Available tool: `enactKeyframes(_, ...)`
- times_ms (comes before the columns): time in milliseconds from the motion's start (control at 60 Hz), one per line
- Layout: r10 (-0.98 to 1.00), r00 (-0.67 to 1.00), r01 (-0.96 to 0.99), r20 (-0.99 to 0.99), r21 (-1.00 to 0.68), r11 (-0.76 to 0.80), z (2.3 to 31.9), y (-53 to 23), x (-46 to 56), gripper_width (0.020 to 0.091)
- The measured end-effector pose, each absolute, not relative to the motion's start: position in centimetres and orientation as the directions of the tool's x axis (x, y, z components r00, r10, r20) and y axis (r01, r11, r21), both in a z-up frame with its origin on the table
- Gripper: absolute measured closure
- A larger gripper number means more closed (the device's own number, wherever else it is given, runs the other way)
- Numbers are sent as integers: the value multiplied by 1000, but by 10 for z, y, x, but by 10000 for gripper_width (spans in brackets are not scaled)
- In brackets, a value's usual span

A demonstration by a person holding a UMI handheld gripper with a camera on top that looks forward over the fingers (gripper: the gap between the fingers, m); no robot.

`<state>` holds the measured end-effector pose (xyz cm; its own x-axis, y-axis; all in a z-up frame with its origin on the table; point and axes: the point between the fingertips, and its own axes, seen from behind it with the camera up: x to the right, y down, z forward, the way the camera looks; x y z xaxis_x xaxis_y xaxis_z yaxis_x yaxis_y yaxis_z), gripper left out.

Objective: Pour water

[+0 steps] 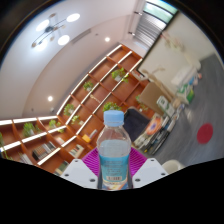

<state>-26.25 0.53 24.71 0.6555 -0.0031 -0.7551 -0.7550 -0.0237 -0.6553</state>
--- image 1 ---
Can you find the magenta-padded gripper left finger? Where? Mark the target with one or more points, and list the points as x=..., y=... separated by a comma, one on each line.
x=78, y=171

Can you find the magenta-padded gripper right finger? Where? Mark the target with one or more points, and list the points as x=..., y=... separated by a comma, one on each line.
x=150, y=171

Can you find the clear blue-capped water bottle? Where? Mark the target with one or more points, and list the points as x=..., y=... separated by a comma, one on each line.
x=114, y=153

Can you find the dark book stack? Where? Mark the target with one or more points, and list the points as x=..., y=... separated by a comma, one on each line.
x=156, y=133

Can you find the chair with dark jacket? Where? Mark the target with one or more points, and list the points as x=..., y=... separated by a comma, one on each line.
x=136, y=123

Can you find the flat round red coaster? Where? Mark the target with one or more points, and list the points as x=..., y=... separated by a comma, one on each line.
x=204, y=133

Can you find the tall green-white carton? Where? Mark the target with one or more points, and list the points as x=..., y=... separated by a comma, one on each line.
x=165, y=104

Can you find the brown chair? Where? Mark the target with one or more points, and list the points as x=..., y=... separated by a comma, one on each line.
x=151, y=95

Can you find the recessed ceiling light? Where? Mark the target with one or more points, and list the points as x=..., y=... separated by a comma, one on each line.
x=107, y=39
x=50, y=98

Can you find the orange wooden shelf unit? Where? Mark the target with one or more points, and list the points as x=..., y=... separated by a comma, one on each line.
x=96, y=90

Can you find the small green box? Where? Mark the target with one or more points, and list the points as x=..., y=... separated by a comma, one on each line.
x=187, y=94

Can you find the wooden artist mannequin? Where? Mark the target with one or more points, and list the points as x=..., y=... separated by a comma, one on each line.
x=156, y=75

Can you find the white box stack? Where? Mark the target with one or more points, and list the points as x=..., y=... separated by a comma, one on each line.
x=185, y=76

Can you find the white vase with flowers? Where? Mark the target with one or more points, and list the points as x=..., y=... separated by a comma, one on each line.
x=173, y=43

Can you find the grey curtain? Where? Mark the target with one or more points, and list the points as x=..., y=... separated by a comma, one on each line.
x=148, y=30

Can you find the branched round-bulb ceiling lamp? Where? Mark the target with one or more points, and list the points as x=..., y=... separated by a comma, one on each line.
x=53, y=30

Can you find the window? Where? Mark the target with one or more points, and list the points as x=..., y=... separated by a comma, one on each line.
x=160, y=8

